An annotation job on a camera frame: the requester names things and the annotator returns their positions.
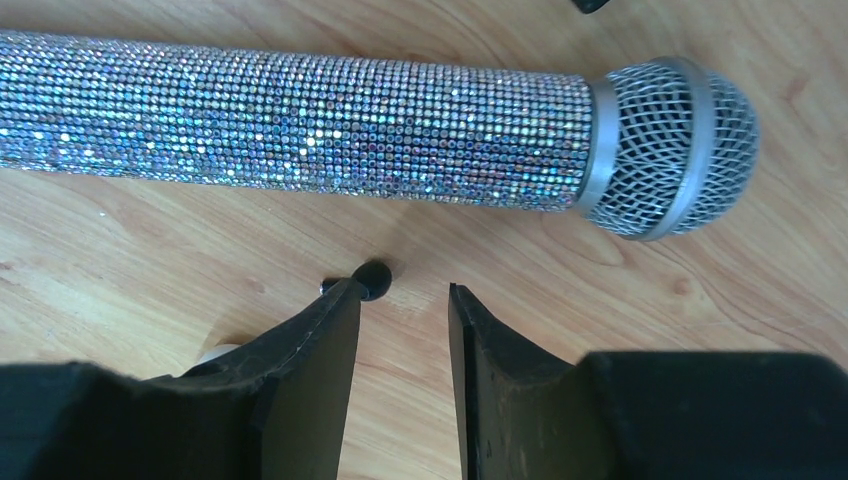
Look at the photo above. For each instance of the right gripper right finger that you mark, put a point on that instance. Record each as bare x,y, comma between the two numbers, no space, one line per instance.
523,413

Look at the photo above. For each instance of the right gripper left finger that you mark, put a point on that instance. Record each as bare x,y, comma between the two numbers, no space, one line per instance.
273,408

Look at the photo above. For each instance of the black earbud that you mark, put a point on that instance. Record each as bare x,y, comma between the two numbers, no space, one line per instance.
369,282

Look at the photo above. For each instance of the silver glitter microphone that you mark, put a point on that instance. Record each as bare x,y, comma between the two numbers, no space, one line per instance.
654,149

